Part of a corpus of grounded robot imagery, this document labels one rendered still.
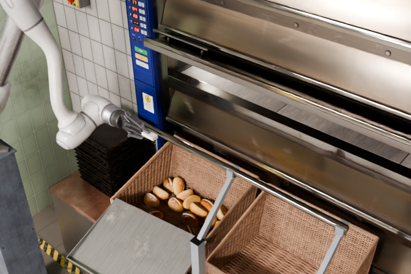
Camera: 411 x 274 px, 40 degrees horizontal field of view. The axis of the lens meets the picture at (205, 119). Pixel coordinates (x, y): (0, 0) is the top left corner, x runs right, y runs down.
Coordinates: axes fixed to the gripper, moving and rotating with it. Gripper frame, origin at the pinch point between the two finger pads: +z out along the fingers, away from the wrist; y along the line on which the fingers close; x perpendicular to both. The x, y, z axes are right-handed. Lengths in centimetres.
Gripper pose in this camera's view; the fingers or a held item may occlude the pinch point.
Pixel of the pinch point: (149, 134)
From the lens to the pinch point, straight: 234.3
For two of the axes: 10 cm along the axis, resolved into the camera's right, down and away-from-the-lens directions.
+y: 0.2, 8.3, 5.6
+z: 7.5, 3.6, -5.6
